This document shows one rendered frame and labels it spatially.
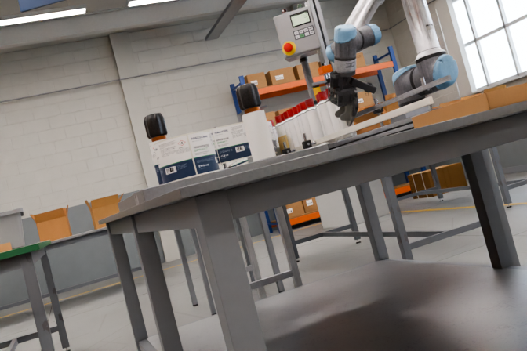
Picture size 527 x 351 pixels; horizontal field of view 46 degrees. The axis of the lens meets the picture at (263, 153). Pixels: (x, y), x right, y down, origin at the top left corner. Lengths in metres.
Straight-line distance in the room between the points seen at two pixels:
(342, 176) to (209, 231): 0.29
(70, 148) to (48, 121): 0.53
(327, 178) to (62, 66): 9.02
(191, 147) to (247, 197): 0.91
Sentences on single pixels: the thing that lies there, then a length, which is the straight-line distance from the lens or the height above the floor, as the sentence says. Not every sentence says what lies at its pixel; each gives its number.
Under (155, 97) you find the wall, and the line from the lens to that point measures 10.09.
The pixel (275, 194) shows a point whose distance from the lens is 1.18.
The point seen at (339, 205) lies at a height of 0.28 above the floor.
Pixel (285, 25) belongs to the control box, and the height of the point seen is 1.42.
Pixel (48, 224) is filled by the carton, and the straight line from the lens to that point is 7.65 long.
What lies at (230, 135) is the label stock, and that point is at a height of 1.02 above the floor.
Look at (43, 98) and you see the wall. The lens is 10.00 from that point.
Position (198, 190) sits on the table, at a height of 0.82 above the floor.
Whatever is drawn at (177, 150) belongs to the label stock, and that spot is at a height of 0.98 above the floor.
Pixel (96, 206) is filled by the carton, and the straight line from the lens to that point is 7.64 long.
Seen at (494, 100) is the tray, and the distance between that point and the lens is 1.46.
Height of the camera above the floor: 0.80
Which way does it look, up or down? 3 degrees up
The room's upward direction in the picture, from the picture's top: 15 degrees counter-clockwise
